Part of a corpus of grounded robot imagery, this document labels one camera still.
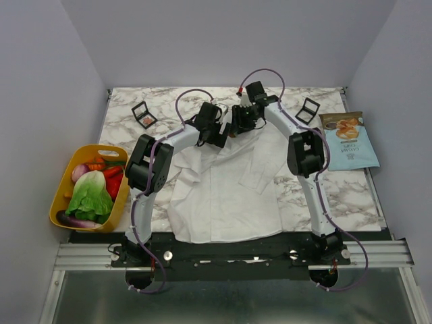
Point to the green toy lettuce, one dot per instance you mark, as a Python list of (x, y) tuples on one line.
[(90, 199)]

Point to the purple toy onion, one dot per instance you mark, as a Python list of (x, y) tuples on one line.
[(79, 171)]

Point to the blue chips bag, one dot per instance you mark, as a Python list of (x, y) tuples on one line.
[(348, 141)]

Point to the red toy pepper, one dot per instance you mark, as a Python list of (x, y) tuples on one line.
[(113, 178)]

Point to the yellow plastic basket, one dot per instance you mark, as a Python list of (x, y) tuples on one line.
[(113, 156)]

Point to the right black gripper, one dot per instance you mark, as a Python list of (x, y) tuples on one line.
[(239, 119)]

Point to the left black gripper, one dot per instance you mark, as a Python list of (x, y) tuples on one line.
[(219, 140)]

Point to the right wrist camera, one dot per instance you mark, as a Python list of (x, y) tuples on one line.
[(243, 98)]

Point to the white button shirt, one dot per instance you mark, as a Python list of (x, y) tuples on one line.
[(228, 194)]

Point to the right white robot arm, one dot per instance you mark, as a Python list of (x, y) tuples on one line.
[(305, 160)]

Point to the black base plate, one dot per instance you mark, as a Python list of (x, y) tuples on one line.
[(277, 257)]

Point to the aluminium rail frame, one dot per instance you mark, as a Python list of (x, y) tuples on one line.
[(96, 257)]

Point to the orange toy carrot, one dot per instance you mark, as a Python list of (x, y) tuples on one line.
[(97, 164)]

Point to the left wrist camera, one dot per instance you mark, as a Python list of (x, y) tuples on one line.
[(224, 109)]

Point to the purple toy eggplant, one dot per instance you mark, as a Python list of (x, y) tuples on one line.
[(71, 221)]

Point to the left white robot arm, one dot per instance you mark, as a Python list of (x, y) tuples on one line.
[(148, 167)]

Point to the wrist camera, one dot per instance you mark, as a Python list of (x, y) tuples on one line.
[(224, 109), (243, 98)]

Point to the left black frame stand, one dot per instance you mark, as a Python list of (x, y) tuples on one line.
[(140, 111)]

